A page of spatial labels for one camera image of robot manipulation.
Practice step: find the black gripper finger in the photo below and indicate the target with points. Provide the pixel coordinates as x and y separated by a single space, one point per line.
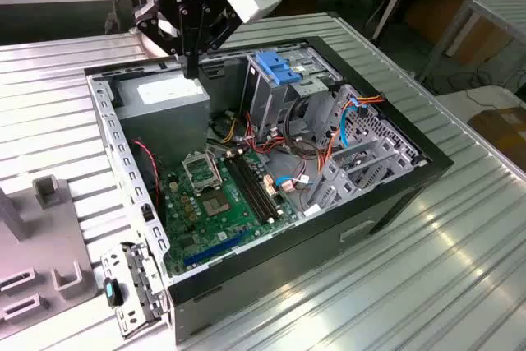
156 22
220 28

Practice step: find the grey metal disk bay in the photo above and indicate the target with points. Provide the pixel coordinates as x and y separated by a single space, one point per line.
370 162

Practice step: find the blue plastic drive latch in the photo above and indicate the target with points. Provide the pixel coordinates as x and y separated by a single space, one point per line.
275 67

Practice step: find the grey metal optical drive cage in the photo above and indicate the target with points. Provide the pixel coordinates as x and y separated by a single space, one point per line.
263 100

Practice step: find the grey power supply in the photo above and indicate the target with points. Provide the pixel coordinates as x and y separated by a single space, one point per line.
164 129

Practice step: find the black RAM slot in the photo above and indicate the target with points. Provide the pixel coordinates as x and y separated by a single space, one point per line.
252 186
265 186
259 186
246 186

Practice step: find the CPU socket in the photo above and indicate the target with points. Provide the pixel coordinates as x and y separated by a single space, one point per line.
215 205

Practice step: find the green motherboard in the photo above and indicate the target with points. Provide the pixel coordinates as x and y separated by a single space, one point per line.
238 211

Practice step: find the small black case clip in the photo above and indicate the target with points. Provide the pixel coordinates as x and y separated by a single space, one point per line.
146 212

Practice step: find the large brown cardboard box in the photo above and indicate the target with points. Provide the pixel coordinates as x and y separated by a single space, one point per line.
431 10

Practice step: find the blue expansion slot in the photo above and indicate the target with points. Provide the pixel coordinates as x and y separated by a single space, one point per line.
213 250

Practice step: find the grey parts rack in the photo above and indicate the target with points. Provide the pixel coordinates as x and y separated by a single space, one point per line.
41 236

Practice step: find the black PC case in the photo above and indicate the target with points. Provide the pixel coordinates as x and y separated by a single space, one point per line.
287 269

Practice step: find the black latch with blue tab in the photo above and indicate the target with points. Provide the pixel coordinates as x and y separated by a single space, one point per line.
115 295

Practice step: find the metal expansion slot bracket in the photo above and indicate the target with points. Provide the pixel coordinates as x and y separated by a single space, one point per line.
123 318

